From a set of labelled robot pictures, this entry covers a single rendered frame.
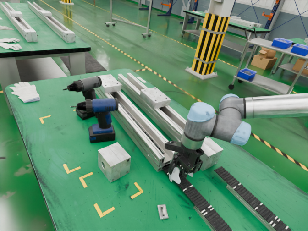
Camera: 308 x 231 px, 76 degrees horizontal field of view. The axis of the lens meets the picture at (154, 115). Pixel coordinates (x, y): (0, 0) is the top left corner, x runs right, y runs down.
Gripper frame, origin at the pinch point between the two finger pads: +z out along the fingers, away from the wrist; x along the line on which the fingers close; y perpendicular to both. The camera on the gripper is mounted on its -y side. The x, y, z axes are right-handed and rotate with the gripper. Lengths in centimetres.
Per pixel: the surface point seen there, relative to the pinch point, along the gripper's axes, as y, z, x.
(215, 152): 2.2, -7.2, 19.1
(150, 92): -50, -10, 17
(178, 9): -835, 44, 702
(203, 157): 0.7, -4.7, 14.0
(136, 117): -37.8, -3.9, 2.3
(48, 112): -68, 2, -36
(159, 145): -15.9, -2.8, 2.3
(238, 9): -508, -14, 727
